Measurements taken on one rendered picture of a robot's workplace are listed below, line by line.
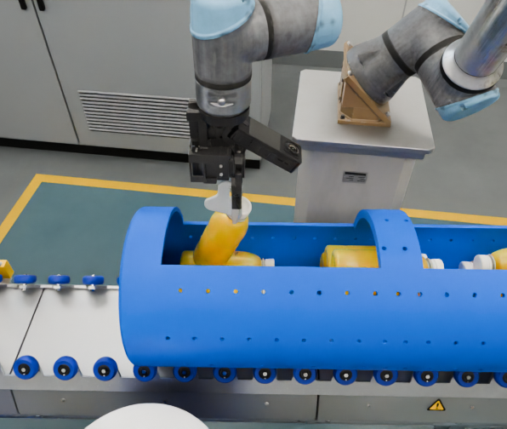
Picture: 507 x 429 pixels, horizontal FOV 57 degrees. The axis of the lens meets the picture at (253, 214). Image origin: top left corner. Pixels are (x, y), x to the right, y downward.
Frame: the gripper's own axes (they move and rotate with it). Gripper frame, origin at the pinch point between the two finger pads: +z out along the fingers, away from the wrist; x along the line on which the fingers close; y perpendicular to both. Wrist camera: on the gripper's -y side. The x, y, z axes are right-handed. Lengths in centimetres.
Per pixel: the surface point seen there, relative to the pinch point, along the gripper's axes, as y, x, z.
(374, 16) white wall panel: -84, -271, 79
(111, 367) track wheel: 23.2, 15.6, 27.1
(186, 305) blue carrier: 7.4, 16.0, 5.4
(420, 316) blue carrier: -28.2, 16.8, 5.5
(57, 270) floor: 90, -81, 125
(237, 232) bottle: 0.2, 2.2, 3.8
